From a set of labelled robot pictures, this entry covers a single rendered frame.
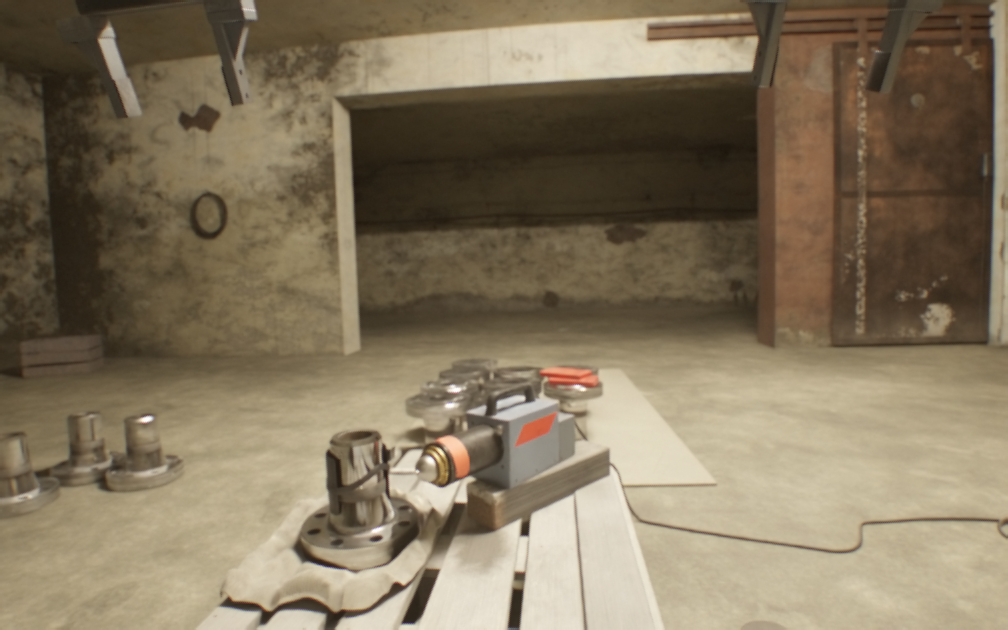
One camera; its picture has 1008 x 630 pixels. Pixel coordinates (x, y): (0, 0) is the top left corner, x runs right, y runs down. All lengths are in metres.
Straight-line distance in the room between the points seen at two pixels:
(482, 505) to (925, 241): 4.98
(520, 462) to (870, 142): 4.76
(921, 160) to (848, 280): 1.20
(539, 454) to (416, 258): 9.25
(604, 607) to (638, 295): 9.38
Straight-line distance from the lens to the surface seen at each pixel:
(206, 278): 5.87
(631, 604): 1.02
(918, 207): 5.69
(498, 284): 10.15
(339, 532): 1.23
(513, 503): 1.30
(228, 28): 0.66
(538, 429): 1.32
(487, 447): 1.21
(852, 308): 5.39
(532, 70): 5.09
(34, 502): 2.35
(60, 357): 5.71
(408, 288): 10.50
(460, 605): 1.06
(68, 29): 0.73
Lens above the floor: 0.74
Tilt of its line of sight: 5 degrees down
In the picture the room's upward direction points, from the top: 2 degrees counter-clockwise
